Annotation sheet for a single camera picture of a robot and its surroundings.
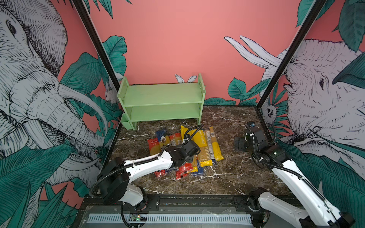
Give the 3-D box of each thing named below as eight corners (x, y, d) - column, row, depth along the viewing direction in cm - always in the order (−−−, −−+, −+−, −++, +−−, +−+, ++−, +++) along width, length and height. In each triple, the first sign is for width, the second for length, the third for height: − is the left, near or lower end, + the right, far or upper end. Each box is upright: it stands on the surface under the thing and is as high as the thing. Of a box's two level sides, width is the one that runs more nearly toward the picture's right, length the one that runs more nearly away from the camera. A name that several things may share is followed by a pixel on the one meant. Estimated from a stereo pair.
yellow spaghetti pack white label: (210, 161, 91) (211, 158, 87) (202, 131, 107) (203, 126, 103) (222, 160, 92) (223, 156, 88) (212, 130, 108) (213, 125, 103)
